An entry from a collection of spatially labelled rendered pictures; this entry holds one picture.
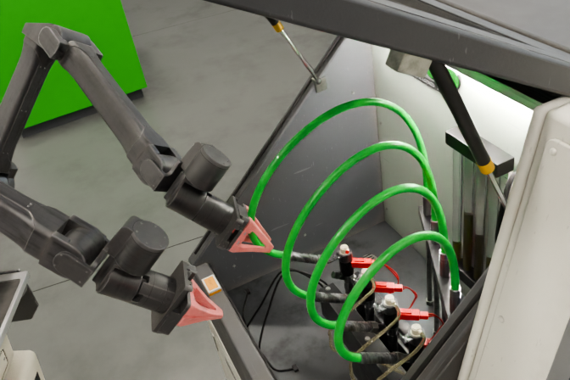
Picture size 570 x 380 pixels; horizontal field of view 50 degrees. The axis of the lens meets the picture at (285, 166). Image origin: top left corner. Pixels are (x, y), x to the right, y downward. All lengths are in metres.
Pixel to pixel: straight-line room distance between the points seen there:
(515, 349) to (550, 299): 0.11
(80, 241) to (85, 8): 3.44
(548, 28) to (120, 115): 0.75
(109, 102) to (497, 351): 0.78
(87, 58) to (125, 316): 1.76
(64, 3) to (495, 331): 3.72
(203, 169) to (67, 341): 1.94
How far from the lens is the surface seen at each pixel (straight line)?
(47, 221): 0.94
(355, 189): 1.61
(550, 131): 0.78
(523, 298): 0.86
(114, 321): 2.86
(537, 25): 1.13
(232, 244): 1.08
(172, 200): 1.05
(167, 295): 0.96
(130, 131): 1.14
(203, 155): 1.02
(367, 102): 1.08
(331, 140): 1.49
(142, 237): 0.89
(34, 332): 3.00
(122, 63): 4.45
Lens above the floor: 1.94
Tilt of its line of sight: 34 degrees down
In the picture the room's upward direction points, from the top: 10 degrees counter-clockwise
